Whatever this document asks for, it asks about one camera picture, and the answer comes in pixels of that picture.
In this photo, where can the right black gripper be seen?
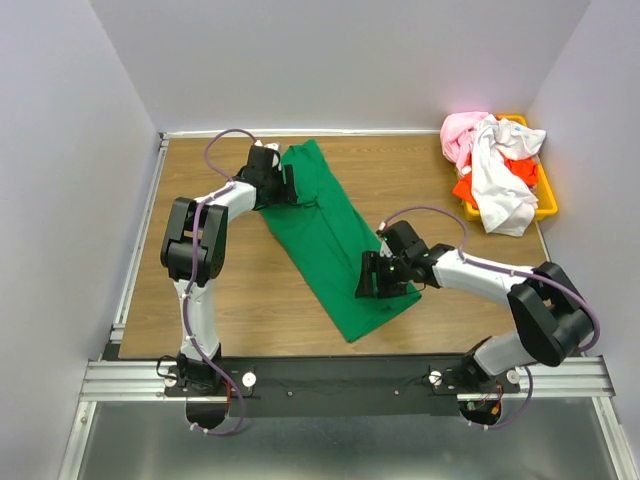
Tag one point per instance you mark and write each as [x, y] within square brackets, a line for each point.
[372, 262]

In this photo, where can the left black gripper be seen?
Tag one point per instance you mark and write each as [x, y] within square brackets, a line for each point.
[291, 195]

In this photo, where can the green t-shirt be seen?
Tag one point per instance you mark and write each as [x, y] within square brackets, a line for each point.
[325, 236]

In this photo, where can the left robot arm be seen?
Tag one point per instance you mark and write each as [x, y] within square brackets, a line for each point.
[194, 249]

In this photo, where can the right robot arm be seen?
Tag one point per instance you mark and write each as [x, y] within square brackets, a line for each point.
[552, 320]

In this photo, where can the white t-shirt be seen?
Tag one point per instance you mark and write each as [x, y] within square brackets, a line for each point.
[506, 203]

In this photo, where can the pink t-shirt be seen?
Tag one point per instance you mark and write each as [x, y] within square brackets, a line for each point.
[456, 135]

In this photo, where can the orange t-shirt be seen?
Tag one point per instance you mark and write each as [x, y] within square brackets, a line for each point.
[526, 170]

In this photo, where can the yellow plastic bin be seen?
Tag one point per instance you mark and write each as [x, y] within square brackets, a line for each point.
[547, 205]

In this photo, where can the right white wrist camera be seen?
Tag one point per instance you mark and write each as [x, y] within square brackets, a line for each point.
[385, 250]

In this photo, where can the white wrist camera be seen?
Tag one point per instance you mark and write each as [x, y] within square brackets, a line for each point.
[273, 152]
[385, 250]

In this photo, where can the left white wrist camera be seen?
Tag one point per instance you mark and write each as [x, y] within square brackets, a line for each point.
[273, 152]

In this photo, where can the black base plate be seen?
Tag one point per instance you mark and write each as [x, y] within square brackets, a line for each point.
[335, 386]

